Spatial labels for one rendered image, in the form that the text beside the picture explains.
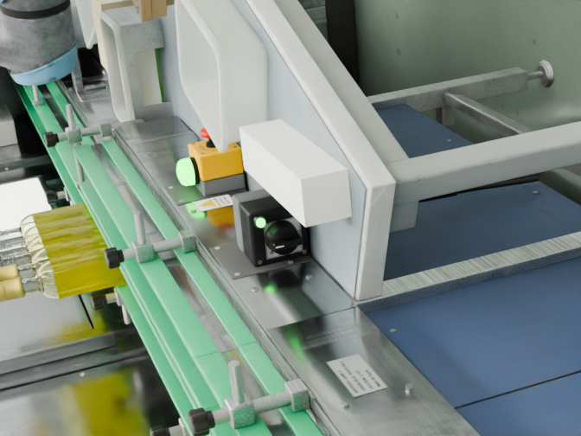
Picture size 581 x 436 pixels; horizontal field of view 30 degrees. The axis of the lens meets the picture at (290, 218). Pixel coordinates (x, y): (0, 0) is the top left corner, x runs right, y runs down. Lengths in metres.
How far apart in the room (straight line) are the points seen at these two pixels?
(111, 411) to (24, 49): 0.61
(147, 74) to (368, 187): 0.99
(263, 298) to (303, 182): 0.19
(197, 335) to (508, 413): 0.41
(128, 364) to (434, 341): 0.76
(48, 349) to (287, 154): 0.74
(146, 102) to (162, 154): 0.26
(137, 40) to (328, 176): 0.93
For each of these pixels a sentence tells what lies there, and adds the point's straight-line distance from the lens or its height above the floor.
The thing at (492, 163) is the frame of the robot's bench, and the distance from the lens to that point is 1.36.
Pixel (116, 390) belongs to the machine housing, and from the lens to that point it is 1.85.
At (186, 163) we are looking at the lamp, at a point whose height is 0.84.
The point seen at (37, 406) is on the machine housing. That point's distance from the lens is 1.86.
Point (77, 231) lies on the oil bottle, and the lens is 1.99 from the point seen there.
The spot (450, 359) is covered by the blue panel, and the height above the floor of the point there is 0.70.
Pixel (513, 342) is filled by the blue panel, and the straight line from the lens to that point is 1.30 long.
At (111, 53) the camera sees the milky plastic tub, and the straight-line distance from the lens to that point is 2.30.
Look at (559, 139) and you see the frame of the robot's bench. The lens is 1.42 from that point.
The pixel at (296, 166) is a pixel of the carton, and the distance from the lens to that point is 1.30.
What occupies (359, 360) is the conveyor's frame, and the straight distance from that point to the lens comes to 1.23.
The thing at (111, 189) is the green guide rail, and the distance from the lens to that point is 1.86.
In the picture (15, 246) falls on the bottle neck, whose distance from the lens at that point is 2.04.
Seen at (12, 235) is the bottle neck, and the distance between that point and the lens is 2.09.
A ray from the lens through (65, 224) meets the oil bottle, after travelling 2.04.
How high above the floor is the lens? 1.19
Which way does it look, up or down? 16 degrees down
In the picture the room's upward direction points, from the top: 103 degrees counter-clockwise
